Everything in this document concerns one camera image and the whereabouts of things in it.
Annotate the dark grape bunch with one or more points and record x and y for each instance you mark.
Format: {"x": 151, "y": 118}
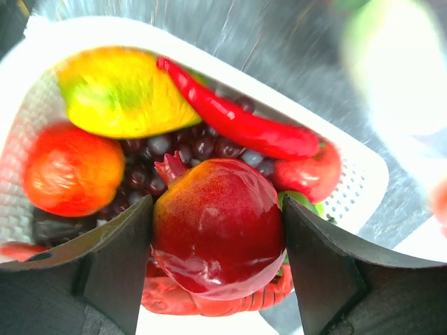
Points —
{"x": 193, "y": 144}

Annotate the red crayfish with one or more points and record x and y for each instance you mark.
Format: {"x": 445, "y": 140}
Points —
{"x": 163, "y": 296}

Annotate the red tomato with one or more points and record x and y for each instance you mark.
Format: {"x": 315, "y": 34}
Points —
{"x": 70, "y": 172}

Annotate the red chili pepper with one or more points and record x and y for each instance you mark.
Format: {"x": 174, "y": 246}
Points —
{"x": 269, "y": 138}

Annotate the yellow green mango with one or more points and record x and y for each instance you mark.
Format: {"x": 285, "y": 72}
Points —
{"x": 119, "y": 92}

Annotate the green bell pepper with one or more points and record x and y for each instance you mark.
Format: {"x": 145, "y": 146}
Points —
{"x": 317, "y": 209}

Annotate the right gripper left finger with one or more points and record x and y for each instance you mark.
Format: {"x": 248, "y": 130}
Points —
{"x": 90, "y": 285}

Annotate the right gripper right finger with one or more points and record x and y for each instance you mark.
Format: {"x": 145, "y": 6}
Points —
{"x": 347, "y": 285}

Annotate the white plastic basket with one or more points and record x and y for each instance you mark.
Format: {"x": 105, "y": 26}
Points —
{"x": 30, "y": 99}

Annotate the red apple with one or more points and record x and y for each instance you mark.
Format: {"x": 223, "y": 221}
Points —
{"x": 438, "y": 203}

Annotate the red bell pepper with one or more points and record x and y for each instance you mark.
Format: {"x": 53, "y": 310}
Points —
{"x": 316, "y": 177}

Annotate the white radish with leaves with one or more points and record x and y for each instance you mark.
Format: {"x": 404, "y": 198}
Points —
{"x": 395, "y": 55}

